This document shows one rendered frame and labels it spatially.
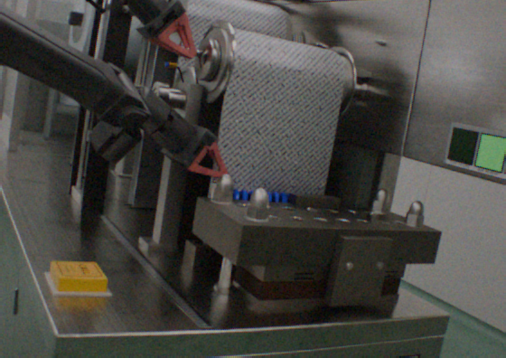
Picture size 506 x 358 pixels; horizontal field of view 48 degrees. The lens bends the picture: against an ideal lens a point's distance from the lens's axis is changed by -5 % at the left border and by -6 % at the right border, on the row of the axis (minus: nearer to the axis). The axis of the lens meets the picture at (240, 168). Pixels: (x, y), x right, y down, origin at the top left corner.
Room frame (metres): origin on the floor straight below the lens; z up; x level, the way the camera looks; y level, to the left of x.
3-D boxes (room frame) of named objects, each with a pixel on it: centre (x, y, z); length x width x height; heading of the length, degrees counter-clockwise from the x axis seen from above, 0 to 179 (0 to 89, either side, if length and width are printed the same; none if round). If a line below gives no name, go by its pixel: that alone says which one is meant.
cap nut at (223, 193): (0.93, 0.02, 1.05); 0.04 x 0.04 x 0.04
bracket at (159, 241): (1.06, 0.13, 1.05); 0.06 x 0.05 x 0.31; 119
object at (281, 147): (1.05, -0.06, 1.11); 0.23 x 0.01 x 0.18; 119
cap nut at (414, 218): (1.00, -0.32, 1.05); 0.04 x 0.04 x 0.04
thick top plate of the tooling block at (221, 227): (0.96, -0.15, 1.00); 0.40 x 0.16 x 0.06; 119
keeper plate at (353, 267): (0.89, -0.21, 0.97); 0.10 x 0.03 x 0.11; 119
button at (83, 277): (0.79, 0.20, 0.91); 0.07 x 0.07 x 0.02; 29
